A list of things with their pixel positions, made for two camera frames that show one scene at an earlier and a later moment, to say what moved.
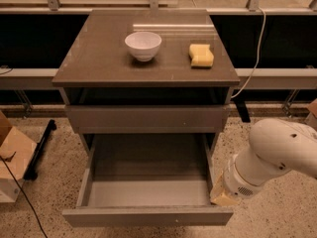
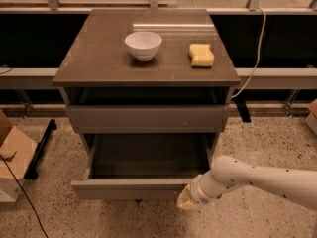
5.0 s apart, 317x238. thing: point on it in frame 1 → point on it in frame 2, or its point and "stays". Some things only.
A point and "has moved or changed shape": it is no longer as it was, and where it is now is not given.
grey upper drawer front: [148, 119] stays
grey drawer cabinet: [184, 88] stays
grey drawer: [148, 179] has moved or changed shape
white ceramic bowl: [144, 46] stays
